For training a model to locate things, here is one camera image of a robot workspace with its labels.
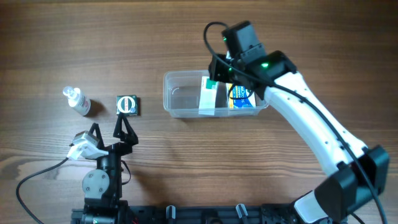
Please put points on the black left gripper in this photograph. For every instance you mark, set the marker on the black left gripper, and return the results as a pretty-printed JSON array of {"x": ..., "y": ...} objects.
[{"x": 115, "y": 147}]

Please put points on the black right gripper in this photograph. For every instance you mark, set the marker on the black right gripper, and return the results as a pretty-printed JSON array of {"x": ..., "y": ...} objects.
[{"x": 218, "y": 70}]

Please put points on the white Panadol box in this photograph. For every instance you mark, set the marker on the white Panadol box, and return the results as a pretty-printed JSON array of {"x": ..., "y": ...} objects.
[{"x": 207, "y": 96}]

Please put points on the blue VapoDrops box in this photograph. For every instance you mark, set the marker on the blue VapoDrops box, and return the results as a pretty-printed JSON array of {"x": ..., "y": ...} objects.
[{"x": 239, "y": 97}]

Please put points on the green Zam-Buk tin box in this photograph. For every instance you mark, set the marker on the green Zam-Buk tin box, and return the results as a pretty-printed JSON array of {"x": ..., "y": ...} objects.
[{"x": 127, "y": 104}]

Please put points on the white calamine lotion bottle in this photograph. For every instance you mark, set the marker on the white calamine lotion bottle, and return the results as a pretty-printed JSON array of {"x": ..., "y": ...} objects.
[{"x": 77, "y": 100}]

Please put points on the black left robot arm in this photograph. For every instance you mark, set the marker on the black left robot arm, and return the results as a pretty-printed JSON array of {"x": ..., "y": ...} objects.
[{"x": 103, "y": 186}]

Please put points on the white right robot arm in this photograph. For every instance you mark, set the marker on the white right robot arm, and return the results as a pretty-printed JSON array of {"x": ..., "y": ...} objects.
[{"x": 355, "y": 173}]

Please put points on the clear plastic container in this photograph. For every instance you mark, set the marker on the clear plastic container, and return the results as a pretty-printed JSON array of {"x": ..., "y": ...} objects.
[{"x": 182, "y": 95}]

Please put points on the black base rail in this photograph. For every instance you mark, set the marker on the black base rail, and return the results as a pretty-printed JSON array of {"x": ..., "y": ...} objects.
[{"x": 260, "y": 214}]

